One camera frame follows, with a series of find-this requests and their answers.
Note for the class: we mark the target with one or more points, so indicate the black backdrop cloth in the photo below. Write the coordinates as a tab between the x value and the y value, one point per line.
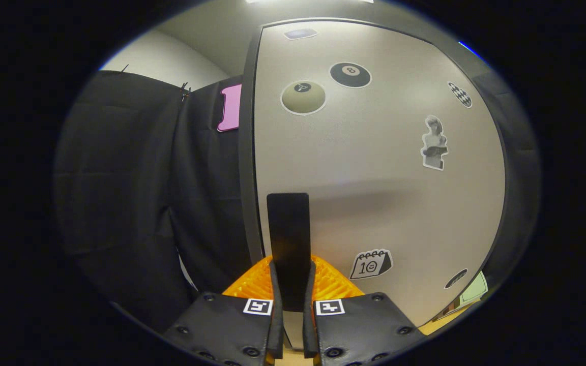
120	193

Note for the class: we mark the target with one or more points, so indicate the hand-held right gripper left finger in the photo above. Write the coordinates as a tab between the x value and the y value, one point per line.
222	325

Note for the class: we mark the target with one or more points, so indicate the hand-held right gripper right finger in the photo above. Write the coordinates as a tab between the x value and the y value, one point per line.
364	325

